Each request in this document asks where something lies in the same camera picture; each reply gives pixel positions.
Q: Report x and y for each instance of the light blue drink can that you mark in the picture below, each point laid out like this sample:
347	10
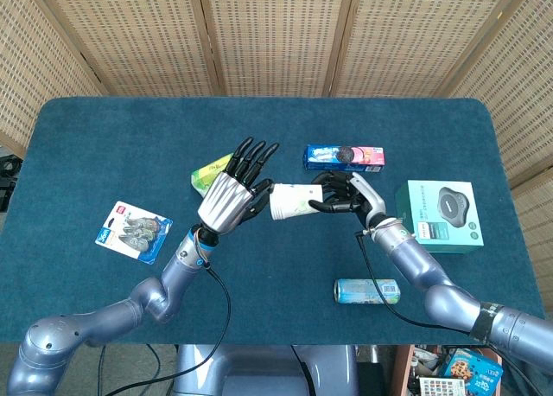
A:
367	291

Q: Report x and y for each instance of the green yellow tissue pack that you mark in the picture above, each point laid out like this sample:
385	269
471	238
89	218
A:
206	176

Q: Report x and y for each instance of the green speaker product box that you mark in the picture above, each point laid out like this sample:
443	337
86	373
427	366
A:
432	234

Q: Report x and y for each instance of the wooden storage shelf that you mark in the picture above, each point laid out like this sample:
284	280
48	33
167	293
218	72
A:
402	370

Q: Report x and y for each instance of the blue cookie snack bag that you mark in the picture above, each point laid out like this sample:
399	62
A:
473	372

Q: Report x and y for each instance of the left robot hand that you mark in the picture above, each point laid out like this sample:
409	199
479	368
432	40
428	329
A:
226	201

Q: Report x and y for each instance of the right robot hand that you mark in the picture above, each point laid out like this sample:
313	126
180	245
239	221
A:
367	197

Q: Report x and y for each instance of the white picture grid booklet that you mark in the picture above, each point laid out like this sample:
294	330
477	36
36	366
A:
440	387

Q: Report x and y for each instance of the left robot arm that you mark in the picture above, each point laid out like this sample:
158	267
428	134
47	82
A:
173	279

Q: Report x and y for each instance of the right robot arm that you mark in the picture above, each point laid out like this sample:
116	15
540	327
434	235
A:
445	301

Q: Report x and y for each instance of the blue pink cookie box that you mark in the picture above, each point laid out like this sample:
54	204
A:
328	156

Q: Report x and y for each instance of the white floral paper cup stack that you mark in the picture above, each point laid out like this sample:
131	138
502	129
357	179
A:
289	201

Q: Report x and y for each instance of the dark blue tablecloth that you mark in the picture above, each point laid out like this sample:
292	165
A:
129	132

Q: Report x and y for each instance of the black equipment stand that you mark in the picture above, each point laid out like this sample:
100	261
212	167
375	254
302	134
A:
8	175

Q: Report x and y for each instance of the woven bamboo folding screen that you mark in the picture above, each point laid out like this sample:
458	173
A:
276	33

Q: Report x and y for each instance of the grey blue robot torso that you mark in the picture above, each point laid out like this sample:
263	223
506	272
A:
259	370

